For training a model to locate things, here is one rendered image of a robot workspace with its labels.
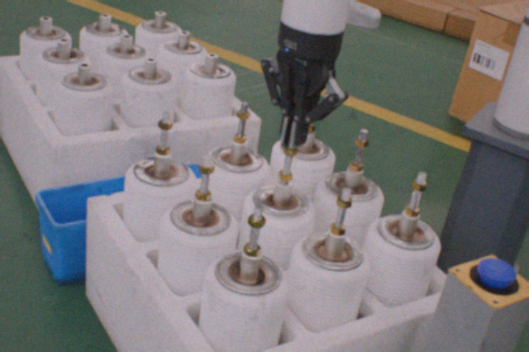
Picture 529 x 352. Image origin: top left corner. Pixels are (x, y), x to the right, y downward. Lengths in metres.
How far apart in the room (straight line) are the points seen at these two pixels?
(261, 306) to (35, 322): 0.43
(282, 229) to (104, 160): 0.42
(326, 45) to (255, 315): 0.31
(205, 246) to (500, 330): 0.34
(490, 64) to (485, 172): 0.75
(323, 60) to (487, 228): 0.52
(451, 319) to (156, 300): 0.34
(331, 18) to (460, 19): 1.89
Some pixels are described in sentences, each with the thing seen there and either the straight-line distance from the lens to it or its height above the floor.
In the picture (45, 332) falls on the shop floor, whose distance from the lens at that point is 1.11.
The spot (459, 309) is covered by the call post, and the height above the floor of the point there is 0.28.
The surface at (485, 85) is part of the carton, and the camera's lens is 1.94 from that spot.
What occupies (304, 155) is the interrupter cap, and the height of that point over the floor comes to 0.25.
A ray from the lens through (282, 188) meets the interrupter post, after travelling 0.93.
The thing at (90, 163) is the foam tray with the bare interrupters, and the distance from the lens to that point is 1.23.
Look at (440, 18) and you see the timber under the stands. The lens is 2.72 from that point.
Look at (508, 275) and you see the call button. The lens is 0.79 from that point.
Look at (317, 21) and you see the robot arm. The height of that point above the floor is 0.51.
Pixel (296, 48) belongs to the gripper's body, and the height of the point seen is 0.48.
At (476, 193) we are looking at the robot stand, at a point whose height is 0.19.
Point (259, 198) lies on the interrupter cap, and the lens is 0.95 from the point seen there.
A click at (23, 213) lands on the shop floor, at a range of 1.35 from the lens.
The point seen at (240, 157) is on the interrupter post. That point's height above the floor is 0.26.
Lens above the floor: 0.75
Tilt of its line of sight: 29 degrees down
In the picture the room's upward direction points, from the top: 9 degrees clockwise
